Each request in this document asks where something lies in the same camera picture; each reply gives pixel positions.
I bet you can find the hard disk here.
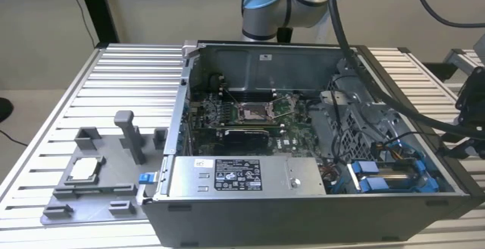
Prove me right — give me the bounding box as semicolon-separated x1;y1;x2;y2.
351;157;433;181

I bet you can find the grey metal disk bay cage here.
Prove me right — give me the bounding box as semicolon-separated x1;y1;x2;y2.
308;72;443;195

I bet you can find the blue disk carrier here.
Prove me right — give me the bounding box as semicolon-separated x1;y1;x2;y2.
357;175;440;194

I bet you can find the green motherboard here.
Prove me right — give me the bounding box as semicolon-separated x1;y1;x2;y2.
187;88;323;160

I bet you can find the CPU socket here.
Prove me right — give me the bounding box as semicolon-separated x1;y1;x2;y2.
236;102;276;125

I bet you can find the black graphics card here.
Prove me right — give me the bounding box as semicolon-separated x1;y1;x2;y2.
192;126;271;149

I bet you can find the thin metal locking lever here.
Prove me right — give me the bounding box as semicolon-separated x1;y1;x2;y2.
219;85;243;106

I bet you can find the dark grey PC case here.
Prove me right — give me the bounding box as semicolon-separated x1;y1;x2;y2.
141;40;485;248

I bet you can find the silver power supply unit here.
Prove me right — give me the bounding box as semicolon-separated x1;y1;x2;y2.
167;155;328;198

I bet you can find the blue case latch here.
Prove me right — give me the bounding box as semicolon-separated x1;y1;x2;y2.
139;172;157;186

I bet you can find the grey parts rack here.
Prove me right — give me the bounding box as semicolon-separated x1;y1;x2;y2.
40;110;169;227

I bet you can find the green RAM stick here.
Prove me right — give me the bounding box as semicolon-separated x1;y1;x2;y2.
71;188;117;196

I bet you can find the black upright pole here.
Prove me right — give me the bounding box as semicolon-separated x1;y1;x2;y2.
75;0;120;44

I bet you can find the silver CPU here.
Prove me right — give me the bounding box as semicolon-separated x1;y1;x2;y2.
68;157;101;180

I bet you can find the black round object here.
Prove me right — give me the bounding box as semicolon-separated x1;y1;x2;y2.
0;97;15;122

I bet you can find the black cable with clip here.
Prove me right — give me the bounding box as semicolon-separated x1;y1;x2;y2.
383;130;447;153

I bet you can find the blue data wire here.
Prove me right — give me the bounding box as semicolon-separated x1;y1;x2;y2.
400;142;424;161

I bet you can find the yellow black power wire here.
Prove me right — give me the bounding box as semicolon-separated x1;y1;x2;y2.
377;142;416;166

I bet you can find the black internal cable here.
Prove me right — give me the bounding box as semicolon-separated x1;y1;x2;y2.
328;74;352;166

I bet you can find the red black wire bundle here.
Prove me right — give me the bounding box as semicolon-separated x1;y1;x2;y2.
321;165;344;183

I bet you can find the metal socket cover frame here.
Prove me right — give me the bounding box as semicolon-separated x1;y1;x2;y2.
271;94;303;119

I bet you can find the thin black wall cable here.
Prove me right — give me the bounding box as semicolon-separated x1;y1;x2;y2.
67;0;97;48

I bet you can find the thin black floor cable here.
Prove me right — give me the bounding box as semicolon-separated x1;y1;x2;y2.
0;129;28;147

